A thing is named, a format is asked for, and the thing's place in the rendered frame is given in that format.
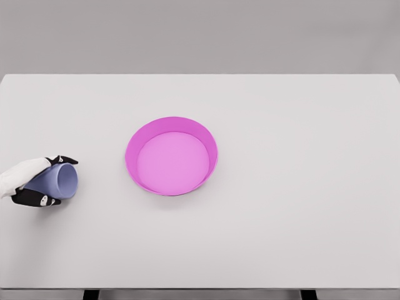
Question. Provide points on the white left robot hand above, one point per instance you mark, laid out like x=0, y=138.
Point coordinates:
x=22, y=172

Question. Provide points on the lavender blue plastic cup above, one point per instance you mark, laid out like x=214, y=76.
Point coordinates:
x=59, y=182

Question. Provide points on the pink round plate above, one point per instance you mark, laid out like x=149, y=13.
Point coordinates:
x=172, y=162

